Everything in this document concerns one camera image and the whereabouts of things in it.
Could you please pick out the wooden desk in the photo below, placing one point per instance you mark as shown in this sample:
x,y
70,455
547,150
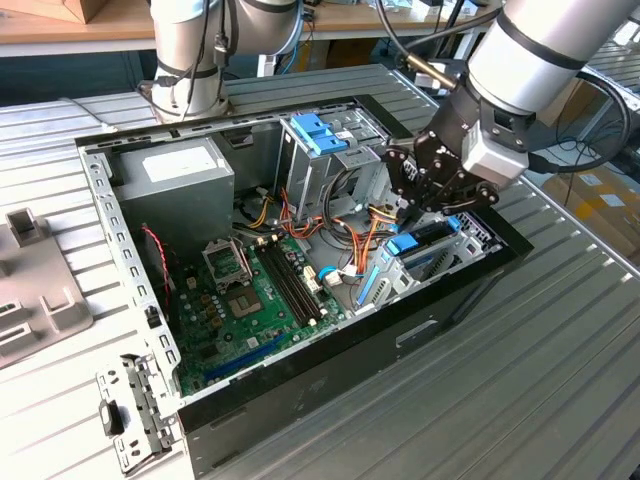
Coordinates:
x,y
350,22

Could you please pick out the blue drive latch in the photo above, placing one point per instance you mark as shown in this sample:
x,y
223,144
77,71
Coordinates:
x,y
312,132

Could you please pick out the cardboard box with white labels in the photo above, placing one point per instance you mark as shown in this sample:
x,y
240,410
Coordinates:
x,y
600,220

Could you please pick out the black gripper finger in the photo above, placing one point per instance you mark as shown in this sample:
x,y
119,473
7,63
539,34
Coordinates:
x,y
470,197
402,170

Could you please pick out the grey metal slot bracket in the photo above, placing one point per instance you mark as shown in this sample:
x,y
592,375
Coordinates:
x,y
137,395

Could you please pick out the white connector with blue tab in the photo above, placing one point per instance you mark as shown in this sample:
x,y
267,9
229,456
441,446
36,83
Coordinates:
x,y
332,281

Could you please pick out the green RAM stick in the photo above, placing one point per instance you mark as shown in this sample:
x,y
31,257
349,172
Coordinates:
x,y
7,308

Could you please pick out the small black case clip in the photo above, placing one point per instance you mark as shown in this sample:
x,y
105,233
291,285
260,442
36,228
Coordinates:
x,y
152,317

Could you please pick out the black PC case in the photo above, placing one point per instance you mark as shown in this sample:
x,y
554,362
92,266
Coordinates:
x,y
325,395

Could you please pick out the grey parts rack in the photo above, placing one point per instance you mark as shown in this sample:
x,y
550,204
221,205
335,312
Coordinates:
x,y
35,280

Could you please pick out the grey optical drive cage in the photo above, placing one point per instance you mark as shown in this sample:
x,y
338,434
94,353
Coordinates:
x,y
306,185

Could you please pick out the grey metal disk bay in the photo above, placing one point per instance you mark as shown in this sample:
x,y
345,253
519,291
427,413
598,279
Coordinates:
x,y
402,277

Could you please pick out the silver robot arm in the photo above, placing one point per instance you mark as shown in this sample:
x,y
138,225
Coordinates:
x,y
530,60

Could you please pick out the green motherboard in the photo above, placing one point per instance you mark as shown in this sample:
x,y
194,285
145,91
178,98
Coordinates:
x,y
235,332

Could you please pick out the CPU socket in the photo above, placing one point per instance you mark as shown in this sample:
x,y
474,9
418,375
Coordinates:
x,y
243,302

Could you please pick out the blue expansion slot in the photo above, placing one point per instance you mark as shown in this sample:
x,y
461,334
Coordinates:
x,y
245,357

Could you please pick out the aluminium slat shelf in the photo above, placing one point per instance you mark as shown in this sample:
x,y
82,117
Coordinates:
x,y
622,55

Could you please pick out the black plastic latch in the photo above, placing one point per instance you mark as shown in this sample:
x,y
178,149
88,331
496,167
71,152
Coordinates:
x,y
111,419

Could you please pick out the brown cardboard box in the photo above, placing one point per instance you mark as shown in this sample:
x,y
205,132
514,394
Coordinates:
x,y
75,7

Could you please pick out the hard disk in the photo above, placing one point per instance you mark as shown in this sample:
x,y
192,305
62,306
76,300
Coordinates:
x,y
402,245

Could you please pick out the black case fan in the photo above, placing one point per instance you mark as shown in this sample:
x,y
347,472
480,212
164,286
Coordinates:
x,y
152,280

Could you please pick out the black RAM slot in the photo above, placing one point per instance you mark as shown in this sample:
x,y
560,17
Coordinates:
x,y
293,281
288,283
284,285
297,279

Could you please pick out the locking lever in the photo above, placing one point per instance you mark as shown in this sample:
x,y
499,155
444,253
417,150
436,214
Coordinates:
x,y
245,262

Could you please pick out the white board power connector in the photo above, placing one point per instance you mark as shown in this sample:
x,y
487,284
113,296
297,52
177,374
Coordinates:
x,y
311,281

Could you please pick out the grey power supply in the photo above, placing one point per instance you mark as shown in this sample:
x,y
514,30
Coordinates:
x,y
175,205

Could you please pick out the small white power socket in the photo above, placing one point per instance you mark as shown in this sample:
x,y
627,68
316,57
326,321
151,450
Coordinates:
x,y
190,283

